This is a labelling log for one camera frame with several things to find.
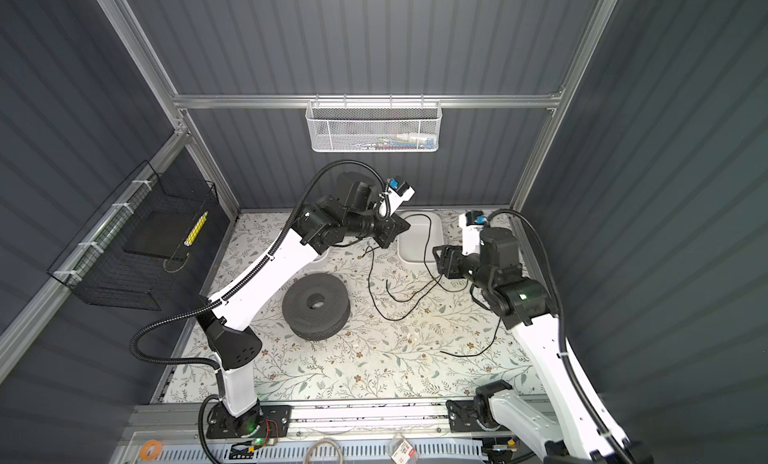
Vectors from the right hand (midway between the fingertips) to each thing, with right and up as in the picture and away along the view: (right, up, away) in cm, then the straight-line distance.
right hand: (447, 251), depth 70 cm
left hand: (-9, +7, 0) cm, 12 cm away
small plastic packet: (-11, -46, -2) cm, 47 cm away
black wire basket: (-77, -1, +1) cm, 77 cm away
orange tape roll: (-73, -48, 0) cm, 87 cm away
